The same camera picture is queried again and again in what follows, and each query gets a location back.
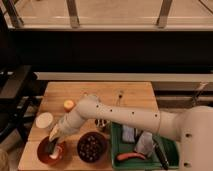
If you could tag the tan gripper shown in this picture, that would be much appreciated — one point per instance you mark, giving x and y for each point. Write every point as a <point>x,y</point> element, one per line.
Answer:
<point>56,134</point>

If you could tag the dark rectangular eraser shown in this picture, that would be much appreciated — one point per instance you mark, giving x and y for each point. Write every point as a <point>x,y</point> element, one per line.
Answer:
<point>51,147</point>

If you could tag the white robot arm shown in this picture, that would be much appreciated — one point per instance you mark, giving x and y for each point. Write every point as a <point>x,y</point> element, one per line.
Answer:
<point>192,128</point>

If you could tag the white paper cup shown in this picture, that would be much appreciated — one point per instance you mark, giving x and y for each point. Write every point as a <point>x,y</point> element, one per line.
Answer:
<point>44,121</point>

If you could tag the small metal cup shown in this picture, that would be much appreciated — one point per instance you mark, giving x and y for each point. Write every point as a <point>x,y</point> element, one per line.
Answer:
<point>101,124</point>

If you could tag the red bowl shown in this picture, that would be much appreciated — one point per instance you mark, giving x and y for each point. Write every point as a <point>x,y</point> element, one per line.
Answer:
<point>44,157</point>

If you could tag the orange fruit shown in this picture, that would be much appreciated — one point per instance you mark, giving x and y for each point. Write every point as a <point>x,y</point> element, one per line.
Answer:
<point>68,105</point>

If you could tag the dark bowl of nuts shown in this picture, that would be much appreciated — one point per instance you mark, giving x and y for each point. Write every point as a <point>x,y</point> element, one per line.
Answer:
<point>91,147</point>

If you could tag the dark side shelf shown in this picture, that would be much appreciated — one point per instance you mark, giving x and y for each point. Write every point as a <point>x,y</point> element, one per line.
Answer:
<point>15,97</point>

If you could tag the grey sponge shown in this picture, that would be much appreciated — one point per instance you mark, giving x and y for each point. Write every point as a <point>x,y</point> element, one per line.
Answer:
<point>128,134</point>

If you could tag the dark metal fork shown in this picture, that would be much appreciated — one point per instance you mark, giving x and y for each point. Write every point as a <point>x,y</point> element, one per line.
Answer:
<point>120,96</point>

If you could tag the orange carrot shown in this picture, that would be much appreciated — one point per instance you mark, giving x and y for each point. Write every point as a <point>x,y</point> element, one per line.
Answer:
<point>126,156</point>

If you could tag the green plastic tray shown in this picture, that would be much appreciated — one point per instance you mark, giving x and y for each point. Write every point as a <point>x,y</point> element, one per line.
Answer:
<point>167,146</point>

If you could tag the grey folded cloth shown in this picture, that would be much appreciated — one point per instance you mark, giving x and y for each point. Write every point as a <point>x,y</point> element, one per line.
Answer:
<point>145,144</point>

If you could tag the black handled knife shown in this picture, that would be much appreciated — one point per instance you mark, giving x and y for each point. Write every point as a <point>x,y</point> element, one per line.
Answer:
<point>161,156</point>

